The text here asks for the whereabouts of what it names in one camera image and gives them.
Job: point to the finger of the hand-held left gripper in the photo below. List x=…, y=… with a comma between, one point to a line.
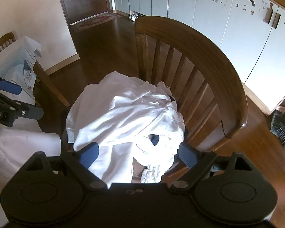
x=34, y=112
x=10, y=87

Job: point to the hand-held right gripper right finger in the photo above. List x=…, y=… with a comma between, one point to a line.
x=188, y=155

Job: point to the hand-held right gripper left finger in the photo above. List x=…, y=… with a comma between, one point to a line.
x=89, y=155

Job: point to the white shirt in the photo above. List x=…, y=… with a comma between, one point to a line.
x=123, y=114

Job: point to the white and blue printed tablecloth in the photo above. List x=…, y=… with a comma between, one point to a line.
x=14, y=59

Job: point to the white patterned knitted cloth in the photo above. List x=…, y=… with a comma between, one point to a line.
x=152, y=173

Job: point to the small wooden chair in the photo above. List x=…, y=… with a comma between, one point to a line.
x=4, y=39

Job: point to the dark grey dustpan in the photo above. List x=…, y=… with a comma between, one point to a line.
x=279, y=129

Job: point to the large wooden slatted chair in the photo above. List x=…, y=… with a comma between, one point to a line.
x=204, y=59

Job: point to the red patterned rug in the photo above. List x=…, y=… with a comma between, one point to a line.
x=95, y=20

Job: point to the dark wooden door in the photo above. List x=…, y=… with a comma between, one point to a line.
x=85, y=0

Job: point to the black and white shoes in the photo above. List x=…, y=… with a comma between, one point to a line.
x=134, y=16

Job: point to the white wall cabinets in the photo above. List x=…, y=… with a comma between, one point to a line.
x=204, y=4

